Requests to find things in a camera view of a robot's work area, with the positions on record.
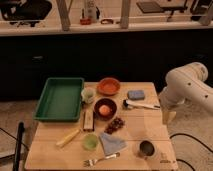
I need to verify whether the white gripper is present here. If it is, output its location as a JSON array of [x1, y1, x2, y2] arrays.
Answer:
[[159, 91, 183, 125]]

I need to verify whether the blue sponge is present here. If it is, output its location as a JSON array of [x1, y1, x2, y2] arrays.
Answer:
[[127, 90, 145, 100]]

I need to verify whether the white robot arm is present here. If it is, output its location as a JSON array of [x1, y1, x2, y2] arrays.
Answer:
[[159, 62, 213, 124]]

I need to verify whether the metal cup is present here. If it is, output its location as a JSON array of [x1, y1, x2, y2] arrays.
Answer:
[[139, 140, 155, 158]]

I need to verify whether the green plastic cup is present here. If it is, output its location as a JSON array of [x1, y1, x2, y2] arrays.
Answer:
[[82, 134, 99, 150]]

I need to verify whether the bunch of dark grapes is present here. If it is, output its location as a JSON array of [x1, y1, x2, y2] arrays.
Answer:
[[105, 117, 125, 134]]

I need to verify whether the dark brown bowl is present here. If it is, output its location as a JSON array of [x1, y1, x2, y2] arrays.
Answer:
[[94, 98, 117, 121]]

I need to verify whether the orange ball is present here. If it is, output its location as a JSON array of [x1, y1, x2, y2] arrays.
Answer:
[[99, 105, 111, 116]]

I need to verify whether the blue folded cloth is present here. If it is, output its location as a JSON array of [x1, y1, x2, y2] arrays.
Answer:
[[99, 132, 126, 155]]

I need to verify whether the orange bowl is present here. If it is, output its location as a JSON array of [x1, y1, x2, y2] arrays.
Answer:
[[97, 77, 120, 95]]

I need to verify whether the wooden block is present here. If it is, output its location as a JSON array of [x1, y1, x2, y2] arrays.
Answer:
[[83, 110, 94, 131]]

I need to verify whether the pale green mug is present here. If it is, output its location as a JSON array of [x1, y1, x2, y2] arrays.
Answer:
[[81, 87, 95, 104]]

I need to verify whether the silver fork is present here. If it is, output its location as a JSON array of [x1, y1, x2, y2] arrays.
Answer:
[[83, 152, 120, 167]]

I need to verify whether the green plastic tray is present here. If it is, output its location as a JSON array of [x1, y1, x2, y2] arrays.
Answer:
[[34, 77, 84, 122]]

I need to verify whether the red object on shelf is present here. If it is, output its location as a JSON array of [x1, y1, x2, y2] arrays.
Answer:
[[80, 18, 92, 25]]

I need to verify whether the white bottle on shelf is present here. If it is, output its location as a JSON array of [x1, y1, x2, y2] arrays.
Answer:
[[84, 0, 97, 23]]

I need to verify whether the black pole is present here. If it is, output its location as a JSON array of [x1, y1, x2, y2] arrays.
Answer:
[[12, 122, 24, 171]]

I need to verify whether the black office chair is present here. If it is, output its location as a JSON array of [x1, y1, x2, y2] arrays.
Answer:
[[0, 0, 52, 27]]

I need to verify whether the black floor cable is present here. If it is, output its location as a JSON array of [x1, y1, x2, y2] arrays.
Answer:
[[169, 133, 213, 171]]

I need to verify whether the white handled brush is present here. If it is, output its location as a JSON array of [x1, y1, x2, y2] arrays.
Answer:
[[123, 99, 160, 110]]

